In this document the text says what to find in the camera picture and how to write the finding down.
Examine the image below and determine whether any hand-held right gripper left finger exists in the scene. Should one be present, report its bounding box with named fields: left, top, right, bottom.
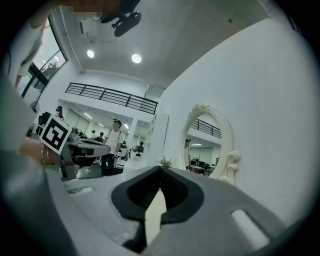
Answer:
left=49, top=165, right=162, bottom=256

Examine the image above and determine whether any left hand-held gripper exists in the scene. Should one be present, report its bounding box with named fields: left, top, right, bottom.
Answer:
left=38, top=114, right=112, bottom=181

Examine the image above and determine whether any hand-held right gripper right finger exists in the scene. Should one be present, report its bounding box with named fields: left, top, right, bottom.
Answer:
left=146, top=166, right=289, bottom=256

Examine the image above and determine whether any person's left forearm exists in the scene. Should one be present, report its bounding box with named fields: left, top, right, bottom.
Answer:
left=19, top=136, right=62, bottom=168

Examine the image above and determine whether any black metal railing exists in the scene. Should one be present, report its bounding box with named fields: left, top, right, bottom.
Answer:
left=65, top=82, right=159, bottom=116

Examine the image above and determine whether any white flower bouquet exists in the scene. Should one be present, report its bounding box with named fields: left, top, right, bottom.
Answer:
left=156, top=155, right=176, bottom=168

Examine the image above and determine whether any white ornate oval mirror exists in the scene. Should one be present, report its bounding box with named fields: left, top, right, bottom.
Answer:
left=178, top=103, right=242, bottom=186

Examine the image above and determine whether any large window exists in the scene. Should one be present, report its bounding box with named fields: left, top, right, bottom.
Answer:
left=21, top=14, right=69, bottom=99

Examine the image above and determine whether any thin metal bracelet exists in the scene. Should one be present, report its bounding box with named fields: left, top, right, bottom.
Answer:
left=40, top=144, right=51, bottom=168

